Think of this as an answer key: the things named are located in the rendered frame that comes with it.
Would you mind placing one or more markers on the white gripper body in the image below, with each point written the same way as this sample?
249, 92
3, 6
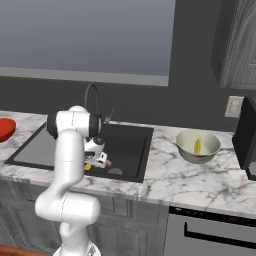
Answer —
101, 159

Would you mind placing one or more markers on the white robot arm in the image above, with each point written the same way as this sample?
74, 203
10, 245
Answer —
68, 166

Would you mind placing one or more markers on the brown potato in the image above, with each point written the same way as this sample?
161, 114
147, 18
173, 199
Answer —
109, 163

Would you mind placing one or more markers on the yellow lemon wedge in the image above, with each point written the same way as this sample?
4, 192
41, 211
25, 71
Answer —
197, 146
87, 166

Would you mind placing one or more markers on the black sink basin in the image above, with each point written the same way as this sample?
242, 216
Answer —
130, 146

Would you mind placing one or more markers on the grey faucet lever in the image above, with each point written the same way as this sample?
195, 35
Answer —
109, 117

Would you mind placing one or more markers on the dark grey gooseneck faucet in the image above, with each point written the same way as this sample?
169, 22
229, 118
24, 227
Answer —
96, 96

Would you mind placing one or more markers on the red bowl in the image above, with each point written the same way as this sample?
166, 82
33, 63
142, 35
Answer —
5, 128

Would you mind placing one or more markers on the pale green bowl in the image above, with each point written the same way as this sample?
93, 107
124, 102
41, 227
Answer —
210, 146

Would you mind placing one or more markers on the grey drawer front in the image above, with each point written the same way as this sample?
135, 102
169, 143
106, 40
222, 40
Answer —
146, 208

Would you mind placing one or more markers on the grey cupboard door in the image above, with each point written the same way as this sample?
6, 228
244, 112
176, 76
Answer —
130, 238
23, 220

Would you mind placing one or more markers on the grey window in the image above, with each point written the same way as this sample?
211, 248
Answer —
86, 36

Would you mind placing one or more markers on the grey dishwasher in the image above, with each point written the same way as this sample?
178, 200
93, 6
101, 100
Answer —
213, 240

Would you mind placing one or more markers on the black countertop appliance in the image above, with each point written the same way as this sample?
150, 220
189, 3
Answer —
245, 140

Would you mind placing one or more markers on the white wall outlet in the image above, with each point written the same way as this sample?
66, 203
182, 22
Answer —
234, 106

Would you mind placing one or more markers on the grey wall cupboard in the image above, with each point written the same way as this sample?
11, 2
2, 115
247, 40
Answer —
236, 43

